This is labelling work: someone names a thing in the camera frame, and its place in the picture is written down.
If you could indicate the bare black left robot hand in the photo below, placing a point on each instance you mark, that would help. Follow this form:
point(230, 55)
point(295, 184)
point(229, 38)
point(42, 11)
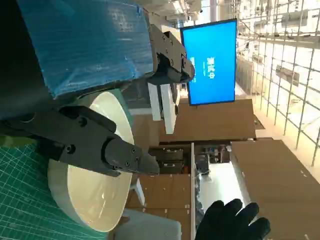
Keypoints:
point(82, 47)

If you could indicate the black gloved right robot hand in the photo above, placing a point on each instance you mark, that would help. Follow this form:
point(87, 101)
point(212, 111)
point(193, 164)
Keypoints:
point(232, 222)

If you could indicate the white plate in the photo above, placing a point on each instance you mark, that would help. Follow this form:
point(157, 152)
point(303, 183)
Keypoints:
point(95, 195)

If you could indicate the white mesh cabinet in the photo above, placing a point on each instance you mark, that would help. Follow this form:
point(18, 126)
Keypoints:
point(240, 175)

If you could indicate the grey padded seat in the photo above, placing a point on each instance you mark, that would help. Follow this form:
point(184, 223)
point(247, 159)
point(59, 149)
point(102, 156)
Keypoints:
point(150, 225)

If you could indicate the blue screen monitor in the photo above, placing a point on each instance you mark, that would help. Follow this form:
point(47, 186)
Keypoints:
point(212, 50)

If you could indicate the green cutting mat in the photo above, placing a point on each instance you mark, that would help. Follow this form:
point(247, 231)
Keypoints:
point(22, 195)

